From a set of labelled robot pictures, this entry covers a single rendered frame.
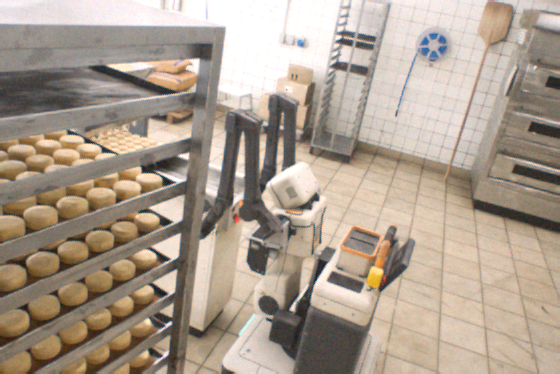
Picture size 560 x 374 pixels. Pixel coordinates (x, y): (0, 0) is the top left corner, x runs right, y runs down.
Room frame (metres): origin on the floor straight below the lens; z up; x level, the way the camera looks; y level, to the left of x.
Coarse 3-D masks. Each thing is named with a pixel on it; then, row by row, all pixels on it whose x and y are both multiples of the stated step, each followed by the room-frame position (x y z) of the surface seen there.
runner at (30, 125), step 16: (160, 96) 0.80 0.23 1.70; (176, 96) 0.83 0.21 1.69; (192, 96) 0.87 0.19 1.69; (48, 112) 0.62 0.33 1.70; (64, 112) 0.64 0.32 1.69; (80, 112) 0.66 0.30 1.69; (96, 112) 0.69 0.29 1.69; (112, 112) 0.71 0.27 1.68; (128, 112) 0.74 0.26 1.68; (144, 112) 0.77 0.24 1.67; (160, 112) 0.80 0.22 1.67; (0, 128) 0.56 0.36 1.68; (16, 128) 0.58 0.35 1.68; (32, 128) 0.60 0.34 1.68; (48, 128) 0.62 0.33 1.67; (64, 128) 0.64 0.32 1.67
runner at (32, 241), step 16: (160, 192) 0.82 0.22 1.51; (176, 192) 0.85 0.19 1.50; (112, 208) 0.72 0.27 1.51; (128, 208) 0.75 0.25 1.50; (144, 208) 0.78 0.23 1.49; (64, 224) 0.64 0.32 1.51; (80, 224) 0.67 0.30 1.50; (96, 224) 0.69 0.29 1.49; (16, 240) 0.58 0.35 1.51; (32, 240) 0.60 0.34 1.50; (48, 240) 0.62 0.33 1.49; (0, 256) 0.55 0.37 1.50; (16, 256) 0.57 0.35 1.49
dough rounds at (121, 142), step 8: (104, 136) 2.52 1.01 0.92; (112, 136) 2.56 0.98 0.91; (120, 136) 2.57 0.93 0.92; (128, 136) 2.60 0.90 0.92; (136, 136) 2.61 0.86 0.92; (104, 144) 2.43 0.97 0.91; (112, 144) 2.43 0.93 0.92; (120, 144) 2.47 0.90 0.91; (128, 144) 2.47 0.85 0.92; (136, 144) 2.52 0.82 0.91; (144, 144) 2.51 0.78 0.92; (152, 144) 2.56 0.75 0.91; (120, 152) 2.34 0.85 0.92
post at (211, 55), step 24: (216, 24) 0.88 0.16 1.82; (216, 48) 0.87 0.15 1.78; (216, 72) 0.87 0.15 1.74; (216, 96) 0.88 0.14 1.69; (192, 120) 0.87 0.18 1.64; (192, 144) 0.87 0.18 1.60; (192, 168) 0.87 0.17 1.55; (192, 192) 0.86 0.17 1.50; (192, 216) 0.86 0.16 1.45; (192, 240) 0.86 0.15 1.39; (192, 264) 0.87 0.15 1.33; (192, 288) 0.88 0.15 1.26; (168, 360) 0.87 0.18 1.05
